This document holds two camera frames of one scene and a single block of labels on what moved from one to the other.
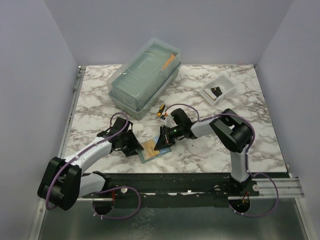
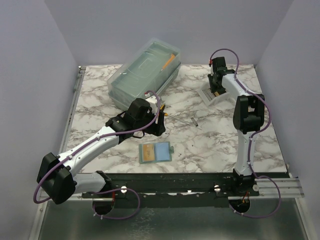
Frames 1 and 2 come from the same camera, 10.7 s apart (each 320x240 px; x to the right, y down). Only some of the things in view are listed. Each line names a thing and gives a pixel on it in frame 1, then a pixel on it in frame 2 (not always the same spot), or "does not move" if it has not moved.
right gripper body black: [173, 133] -> [215, 87]
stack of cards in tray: [210, 93] does not move
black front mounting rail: [171, 190] does not move
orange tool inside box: [171, 59] does not move
